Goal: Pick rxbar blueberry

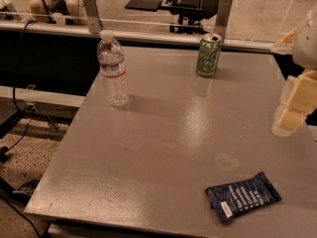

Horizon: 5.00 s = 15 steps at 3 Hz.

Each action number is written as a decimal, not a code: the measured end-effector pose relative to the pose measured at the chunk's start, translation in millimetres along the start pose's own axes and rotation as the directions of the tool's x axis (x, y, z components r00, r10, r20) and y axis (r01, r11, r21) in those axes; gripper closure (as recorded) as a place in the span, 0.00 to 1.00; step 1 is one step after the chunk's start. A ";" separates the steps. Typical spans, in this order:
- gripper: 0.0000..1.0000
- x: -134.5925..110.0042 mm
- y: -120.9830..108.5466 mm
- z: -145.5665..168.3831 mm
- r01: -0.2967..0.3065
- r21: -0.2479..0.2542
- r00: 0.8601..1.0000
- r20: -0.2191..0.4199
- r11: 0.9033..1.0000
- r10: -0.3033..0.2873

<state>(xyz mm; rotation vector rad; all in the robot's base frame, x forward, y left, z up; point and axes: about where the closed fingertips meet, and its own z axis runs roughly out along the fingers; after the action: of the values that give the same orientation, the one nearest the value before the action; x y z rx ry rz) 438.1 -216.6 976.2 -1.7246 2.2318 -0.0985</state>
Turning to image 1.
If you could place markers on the black office chair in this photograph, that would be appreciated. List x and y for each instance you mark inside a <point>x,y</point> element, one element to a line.
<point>190,12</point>

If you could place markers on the middle metal rail bracket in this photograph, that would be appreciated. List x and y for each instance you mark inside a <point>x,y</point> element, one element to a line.
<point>222,18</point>

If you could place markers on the metal rail bracket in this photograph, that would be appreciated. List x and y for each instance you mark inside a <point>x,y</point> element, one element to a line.
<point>222,18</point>
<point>93,20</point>

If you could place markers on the green soda can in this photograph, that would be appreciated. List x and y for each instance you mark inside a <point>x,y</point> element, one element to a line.
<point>208,55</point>

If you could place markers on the left metal rail bracket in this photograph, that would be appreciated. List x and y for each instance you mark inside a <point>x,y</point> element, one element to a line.
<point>93,20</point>

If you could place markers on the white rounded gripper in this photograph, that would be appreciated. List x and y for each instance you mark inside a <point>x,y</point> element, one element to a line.
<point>306,47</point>

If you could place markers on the person in beige clothes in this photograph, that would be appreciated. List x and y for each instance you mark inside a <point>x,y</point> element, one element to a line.
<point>75,8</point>

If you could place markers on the metal guard rail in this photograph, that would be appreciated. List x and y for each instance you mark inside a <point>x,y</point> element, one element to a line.
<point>138,37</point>

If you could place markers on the clear plastic water bottle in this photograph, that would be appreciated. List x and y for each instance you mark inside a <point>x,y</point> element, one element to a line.
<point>112,67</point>

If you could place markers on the dark blue rxbar wrapper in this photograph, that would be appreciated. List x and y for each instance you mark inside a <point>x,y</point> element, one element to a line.
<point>234,199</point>

